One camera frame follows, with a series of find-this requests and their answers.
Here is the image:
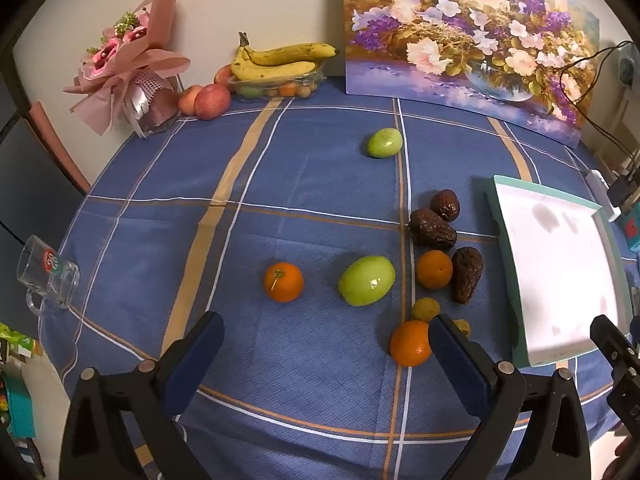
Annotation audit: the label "large green mango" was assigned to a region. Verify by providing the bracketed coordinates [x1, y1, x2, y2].
[338, 255, 397, 307]

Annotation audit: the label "slim dark wrinkled avocado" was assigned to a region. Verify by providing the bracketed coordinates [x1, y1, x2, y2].
[451, 246, 485, 305]

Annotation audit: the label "small green mango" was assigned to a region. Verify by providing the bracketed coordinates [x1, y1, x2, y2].
[367, 128, 404, 159]

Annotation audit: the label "white power strip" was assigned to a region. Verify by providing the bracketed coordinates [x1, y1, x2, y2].
[586, 170, 622, 222]

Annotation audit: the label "blue plaid tablecloth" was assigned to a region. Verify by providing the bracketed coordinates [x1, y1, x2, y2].
[37, 80, 640, 480]

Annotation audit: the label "pale orange peach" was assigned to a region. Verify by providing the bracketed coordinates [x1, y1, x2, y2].
[178, 86, 203, 116]

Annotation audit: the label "flower painting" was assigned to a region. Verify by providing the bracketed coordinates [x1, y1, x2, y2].
[341, 0, 601, 148]

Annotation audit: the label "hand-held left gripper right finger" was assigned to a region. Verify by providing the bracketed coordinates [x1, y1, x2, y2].
[427, 314, 593, 480]

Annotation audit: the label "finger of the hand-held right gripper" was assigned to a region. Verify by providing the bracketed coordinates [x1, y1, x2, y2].
[590, 314, 640, 382]

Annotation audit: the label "black charger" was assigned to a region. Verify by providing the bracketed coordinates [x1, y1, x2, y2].
[607, 172, 639, 208]

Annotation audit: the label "white tray with teal rim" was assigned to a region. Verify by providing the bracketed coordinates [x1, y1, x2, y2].
[484, 175, 632, 369]

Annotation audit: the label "colourful cardboard boxes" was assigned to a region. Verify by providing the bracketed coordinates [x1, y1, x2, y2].
[0, 322, 47, 441]

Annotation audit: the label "glass mug with logo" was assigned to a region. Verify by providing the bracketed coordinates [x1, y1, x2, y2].
[17, 234, 81, 317]

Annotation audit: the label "teal toy device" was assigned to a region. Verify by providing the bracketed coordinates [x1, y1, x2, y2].
[621, 209, 640, 257]

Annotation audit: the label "black cable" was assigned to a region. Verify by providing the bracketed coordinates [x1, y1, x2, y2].
[558, 40, 640, 181]

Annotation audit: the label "large dark wrinkled avocado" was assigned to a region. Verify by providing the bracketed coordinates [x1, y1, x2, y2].
[408, 208, 458, 250]

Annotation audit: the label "pink wrapped flower bouquet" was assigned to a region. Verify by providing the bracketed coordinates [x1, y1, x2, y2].
[63, 0, 192, 139]

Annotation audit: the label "clear plastic fruit container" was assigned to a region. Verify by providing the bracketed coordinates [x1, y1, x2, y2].
[228, 70, 326, 101]

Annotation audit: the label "yellow banana bunch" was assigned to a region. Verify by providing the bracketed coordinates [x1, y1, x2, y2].
[230, 32, 340, 82]

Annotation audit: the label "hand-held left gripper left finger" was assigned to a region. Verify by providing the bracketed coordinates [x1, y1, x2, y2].
[59, 311, 226, 480]

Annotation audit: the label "orange with green stem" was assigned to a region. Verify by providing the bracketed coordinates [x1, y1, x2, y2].
[263, 262, 305, 303]

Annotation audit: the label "small dark wrinkled avocado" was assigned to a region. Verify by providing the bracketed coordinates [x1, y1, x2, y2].
[430, 189, 461, 223]

